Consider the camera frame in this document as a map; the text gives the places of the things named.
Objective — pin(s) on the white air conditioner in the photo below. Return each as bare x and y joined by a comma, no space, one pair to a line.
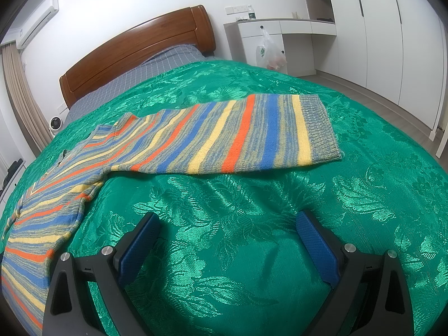
36,22

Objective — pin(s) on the dark clothes pile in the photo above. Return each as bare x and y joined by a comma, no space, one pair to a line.
12,173

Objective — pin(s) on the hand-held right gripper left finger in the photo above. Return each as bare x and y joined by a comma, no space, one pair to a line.
136,248

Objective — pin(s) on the grey checked pillow area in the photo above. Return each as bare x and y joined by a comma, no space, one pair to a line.
140,77

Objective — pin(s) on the wooden headboard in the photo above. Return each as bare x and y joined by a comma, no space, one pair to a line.
140,38

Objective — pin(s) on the green floral bedspread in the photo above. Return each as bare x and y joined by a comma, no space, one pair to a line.
227,217

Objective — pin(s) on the white wall socket panel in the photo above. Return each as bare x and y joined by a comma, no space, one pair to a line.
238,9

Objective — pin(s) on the small white fan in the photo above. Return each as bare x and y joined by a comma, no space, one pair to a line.
56,126

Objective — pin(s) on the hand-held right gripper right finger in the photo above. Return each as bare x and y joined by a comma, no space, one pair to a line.
320,248

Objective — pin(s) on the white plastic bag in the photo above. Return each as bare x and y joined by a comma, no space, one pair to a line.
271,54

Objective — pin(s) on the clear plastic bottle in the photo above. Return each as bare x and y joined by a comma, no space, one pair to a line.
251,13

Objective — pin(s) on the white wardrobe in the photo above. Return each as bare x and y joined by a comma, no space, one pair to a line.
385,42

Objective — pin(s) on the dark item on desk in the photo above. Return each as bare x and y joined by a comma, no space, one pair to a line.
324,19

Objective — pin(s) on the beige curtain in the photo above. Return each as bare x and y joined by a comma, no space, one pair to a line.
21,98

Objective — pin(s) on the striped knit sweater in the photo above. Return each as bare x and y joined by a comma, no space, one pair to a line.
210,136

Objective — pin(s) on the white built-in desk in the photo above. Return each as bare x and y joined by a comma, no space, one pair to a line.
301,38

